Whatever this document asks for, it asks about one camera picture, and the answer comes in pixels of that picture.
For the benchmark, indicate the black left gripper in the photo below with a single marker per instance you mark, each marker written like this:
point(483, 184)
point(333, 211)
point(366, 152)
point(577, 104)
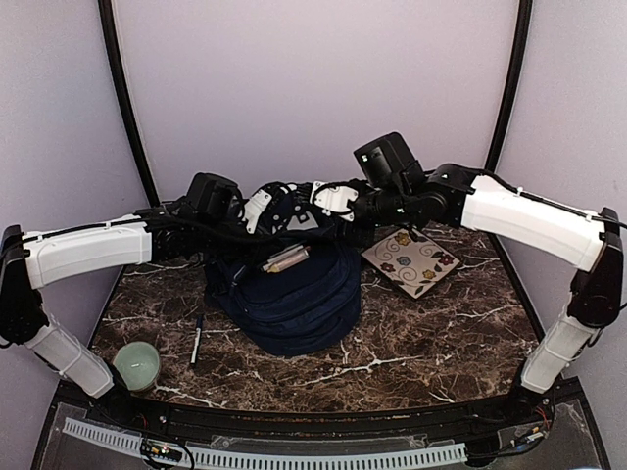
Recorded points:
point(260, 250)

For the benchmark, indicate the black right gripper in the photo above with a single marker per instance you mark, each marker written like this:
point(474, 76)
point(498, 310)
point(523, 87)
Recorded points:
point(364, 235)

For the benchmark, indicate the black whiteboard marker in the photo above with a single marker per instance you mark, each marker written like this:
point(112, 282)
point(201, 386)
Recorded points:
point(286, 253)

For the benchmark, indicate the pink translucent glue bottle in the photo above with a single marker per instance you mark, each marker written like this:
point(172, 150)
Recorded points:
point(288, 262)

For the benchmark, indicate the navy blue student backpack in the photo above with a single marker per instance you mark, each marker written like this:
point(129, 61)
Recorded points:
point(306, 308)

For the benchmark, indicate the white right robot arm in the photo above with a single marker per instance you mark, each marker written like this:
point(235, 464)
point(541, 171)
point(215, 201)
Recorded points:
point(475, 199)

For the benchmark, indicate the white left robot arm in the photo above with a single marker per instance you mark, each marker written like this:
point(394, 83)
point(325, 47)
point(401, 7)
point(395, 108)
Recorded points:
point(46, 276)

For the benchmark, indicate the beige floral notebook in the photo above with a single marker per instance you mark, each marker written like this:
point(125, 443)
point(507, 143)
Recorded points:
point(411, 260)

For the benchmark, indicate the pale green round bowl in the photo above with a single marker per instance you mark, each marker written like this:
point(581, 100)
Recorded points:
point(139, 365)

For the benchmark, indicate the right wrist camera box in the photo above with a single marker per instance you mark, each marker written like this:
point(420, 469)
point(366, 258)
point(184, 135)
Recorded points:
point(388, 163)

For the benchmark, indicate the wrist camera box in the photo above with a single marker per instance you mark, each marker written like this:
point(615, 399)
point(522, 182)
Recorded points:
point(211, 194)
point(388, 163)

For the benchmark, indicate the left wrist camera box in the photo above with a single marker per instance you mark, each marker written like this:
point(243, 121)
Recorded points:
point(211, 194)

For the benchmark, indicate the white slotted cable duct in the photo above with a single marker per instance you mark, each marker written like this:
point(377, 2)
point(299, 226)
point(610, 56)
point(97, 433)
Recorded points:
point(240, 453)

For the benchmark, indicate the black right frame post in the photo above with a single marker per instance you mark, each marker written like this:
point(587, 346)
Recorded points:
point(509, 34)

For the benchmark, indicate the black frame post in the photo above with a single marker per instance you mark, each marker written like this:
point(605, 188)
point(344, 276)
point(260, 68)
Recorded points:
point(113, 50)
point(509, 34)

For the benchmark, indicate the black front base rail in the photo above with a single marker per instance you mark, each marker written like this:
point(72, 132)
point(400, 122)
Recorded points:
point(480, 423)

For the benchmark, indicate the black left frame post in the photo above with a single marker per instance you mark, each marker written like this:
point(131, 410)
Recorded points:
point(113, 50)

